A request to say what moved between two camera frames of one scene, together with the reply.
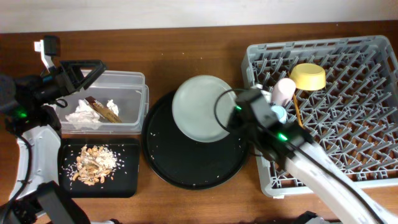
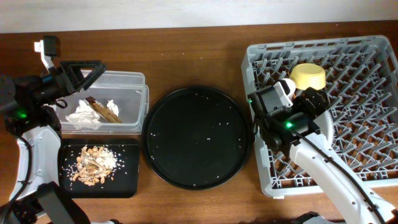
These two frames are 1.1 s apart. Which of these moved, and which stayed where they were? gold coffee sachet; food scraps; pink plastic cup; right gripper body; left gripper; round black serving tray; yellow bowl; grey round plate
Moved: right gripper body; grey round plate; pink plastic cup
Stayed: yellow bowl; gold coffee sachet; left gripper; food scraps; round black serving tray
